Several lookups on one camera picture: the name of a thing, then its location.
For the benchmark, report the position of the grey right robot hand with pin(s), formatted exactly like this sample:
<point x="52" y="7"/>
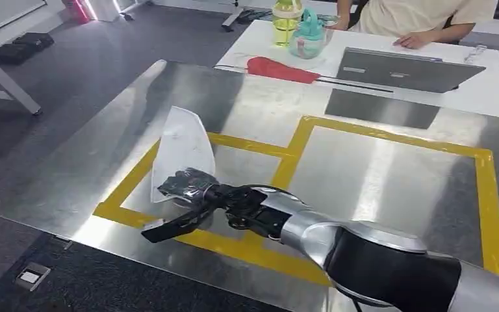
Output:
<point x="189" y="185"/>

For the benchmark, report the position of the black bag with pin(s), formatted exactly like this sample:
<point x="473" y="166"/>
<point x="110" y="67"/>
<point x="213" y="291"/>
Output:
<point x="34" y="41"/>
<point x="10" y="54"/>

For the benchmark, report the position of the white curved plastic shell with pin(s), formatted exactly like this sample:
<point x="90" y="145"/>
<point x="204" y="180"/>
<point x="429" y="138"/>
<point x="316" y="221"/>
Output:
<point x="180" y="142"/>

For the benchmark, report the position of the clear eyeglasses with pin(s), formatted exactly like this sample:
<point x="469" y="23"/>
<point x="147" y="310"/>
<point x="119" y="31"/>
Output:
<point x="475" y="54"/>

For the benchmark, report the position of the white table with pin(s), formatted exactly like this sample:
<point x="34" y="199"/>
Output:
<point x="254" y="43"/>

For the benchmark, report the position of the yellow-green drink bottle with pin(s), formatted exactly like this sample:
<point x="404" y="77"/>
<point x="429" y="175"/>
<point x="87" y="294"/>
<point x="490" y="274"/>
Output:
<point x="285" y="30"/>

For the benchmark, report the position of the black floor items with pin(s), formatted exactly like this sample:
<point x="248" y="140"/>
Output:
<point x="256" y="16"/>

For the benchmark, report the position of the person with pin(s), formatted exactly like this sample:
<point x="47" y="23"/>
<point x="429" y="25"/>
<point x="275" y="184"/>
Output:
<point x="404" y="13"/>

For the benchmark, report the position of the grey laptop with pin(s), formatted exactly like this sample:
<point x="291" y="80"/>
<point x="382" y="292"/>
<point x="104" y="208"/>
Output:
<point x="404" y="69"/>

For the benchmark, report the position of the white wheeled unit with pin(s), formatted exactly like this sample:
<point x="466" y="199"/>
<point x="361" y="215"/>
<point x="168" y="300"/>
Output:
<point x="103" y="8"/>

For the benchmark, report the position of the teal drink bottle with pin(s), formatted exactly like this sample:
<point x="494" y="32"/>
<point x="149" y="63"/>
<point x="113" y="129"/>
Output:
<point x="307" y="43"/>

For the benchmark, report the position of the person's left hand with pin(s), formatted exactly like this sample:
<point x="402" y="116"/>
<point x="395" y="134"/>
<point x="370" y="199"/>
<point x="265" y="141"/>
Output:
<point x="413" y="40"/>

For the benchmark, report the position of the stainless steel table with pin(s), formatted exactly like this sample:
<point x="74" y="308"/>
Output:
<point x="103" y="129"/>

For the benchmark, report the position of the red object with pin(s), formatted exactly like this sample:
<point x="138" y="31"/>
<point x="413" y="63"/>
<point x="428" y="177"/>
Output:
<point x="77" y="10"/>

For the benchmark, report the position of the white desk frame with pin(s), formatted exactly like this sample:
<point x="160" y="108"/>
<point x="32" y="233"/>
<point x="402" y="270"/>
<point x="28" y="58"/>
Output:
<point x="8" y="79"/>

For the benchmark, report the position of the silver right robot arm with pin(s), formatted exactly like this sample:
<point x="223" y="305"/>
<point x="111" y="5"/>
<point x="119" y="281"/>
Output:
<point x="309" y="228"/>

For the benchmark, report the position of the white chair leg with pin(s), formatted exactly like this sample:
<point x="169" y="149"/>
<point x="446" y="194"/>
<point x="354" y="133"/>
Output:
<point x="234" y="19"/>

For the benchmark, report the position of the red cloth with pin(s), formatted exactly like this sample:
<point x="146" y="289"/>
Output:
<point x="275" y="69"/>

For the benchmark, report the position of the metal floor socket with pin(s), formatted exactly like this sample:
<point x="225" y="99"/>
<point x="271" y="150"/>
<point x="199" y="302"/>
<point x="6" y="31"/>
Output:
<point x="32" y="276"/>
<point x="62" y="243"/>

